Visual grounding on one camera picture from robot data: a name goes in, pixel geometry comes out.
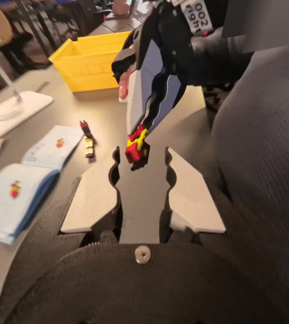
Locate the yellow plastic bin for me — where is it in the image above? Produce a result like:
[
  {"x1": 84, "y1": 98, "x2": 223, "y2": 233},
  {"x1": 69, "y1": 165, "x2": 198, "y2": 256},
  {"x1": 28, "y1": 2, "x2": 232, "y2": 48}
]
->
[{"x1": 49, "y1": 31, "x2": 132, "y2": 93}]

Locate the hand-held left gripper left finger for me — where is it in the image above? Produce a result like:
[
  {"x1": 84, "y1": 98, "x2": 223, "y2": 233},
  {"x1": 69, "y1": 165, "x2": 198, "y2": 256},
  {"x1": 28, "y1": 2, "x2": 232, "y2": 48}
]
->
[{"x1": 59, "y1": 146, "x2": 121, "y2": 234}]

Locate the person's grey sweater torso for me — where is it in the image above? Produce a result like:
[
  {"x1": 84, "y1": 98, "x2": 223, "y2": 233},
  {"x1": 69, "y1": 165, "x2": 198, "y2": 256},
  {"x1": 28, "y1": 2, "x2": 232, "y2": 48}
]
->
[{"x1": 211, "y1": 42, "x2": 289, "y2": 324}]

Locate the person's right forearm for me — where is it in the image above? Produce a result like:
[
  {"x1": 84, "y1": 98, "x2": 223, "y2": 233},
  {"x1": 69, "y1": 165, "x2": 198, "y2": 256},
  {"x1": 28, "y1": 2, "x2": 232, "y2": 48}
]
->
[{"x1": 189, "y1": 35, "x2": 251, "y2": 88}]

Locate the small red yellow lego assembly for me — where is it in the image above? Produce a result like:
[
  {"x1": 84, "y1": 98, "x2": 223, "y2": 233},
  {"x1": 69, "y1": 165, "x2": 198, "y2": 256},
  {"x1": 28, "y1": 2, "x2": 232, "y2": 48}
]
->
[{"x1": 125, "y1": 124, "x2": 150, "y2": 171}]

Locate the long red yellow lego assembly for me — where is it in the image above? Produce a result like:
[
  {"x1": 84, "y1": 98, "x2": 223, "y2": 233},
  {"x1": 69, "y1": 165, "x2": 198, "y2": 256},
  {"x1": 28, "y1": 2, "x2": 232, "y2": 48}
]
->
[{"x1": 80, "y1": 120, "x2": 96, "y2": 158}]

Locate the white object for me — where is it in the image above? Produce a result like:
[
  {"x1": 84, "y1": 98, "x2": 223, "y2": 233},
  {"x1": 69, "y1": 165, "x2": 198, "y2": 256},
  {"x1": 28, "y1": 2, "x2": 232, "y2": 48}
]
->
[{"x1": 0, "y1": 91, "x2": 54, "y2": 142}]

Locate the open instruction booklet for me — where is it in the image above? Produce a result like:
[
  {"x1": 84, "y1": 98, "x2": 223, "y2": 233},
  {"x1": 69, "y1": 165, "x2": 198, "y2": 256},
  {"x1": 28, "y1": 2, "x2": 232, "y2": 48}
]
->
[{"x1": 0, "y1": 125, "x2": 84, "y2": 245}]

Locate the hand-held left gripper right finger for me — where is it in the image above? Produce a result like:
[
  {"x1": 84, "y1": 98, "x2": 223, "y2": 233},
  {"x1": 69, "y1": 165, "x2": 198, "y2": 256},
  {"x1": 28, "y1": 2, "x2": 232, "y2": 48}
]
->
[{"x1": 161, "y1": 147, "x2": 227, "y2": 234}]

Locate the person's right hand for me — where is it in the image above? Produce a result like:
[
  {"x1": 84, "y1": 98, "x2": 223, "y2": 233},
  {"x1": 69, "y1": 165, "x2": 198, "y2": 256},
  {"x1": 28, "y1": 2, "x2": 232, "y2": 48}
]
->
[{"x1": 119, "y1": 69, "x2": 130, "y2": 100}]

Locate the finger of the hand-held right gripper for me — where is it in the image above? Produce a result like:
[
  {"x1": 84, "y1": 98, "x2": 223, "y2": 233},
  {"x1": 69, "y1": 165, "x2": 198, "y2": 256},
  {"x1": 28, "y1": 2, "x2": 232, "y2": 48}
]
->
[
  {"x1": 146, "y1": 74, "x2": 182, "y2": 132},
  {"x1": 127, "y1": 40, "x2": 164, "y2": 136}
]

